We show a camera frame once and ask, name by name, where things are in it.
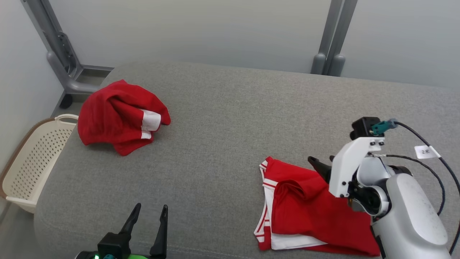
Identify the grey double metal post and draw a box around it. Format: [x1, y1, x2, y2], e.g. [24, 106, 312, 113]
[310, 0, 358, 77]

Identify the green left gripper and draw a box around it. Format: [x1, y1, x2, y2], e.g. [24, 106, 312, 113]
[120, 203, 169, 259]

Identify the grey metal stand with caster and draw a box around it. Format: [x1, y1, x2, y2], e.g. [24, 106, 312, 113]
[21, 0, 114, 109]

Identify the red basketball shorts white stripe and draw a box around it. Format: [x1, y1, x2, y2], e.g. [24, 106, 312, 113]
[77, 79, 171, 156]

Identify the red white basketball jersey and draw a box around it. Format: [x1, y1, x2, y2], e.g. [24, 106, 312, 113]
[254, 156, 382, 257]

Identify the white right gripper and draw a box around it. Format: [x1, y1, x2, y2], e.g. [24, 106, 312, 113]
[308, 137, 385, 198]

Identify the thin black right cable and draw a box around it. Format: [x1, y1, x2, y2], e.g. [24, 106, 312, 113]
[369, 153, 447, 217]

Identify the white cable label tag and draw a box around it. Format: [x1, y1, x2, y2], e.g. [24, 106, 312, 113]
[414, 145, 441, 160]

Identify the cream perforated laundry basket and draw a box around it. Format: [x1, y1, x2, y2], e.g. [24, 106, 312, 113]
[0, 114, 79, 214]

